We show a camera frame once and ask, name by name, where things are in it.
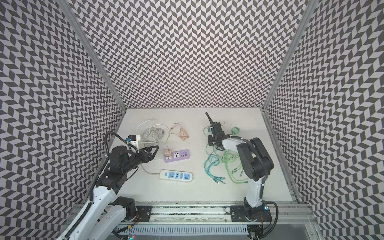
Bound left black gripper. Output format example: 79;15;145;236
120;145;159;174

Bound pink charger plug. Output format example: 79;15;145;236
164;150;172;159

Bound pink multi-head cable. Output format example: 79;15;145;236
166;122;190;151

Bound purple power strip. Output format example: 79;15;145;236
164;150;190;163

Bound green multi-head cable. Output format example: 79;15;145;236
220;143;250;184

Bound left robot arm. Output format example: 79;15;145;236
58;131;160;240

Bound green charger plug far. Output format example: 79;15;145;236
231;127;240;135

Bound white blue power strip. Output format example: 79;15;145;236
159;170;194;183

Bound white coiled power cords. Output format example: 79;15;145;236
136;119;171;160

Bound teal multi-head cable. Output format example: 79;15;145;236
202;125;227;185

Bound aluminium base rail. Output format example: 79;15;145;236
137;202;316;225

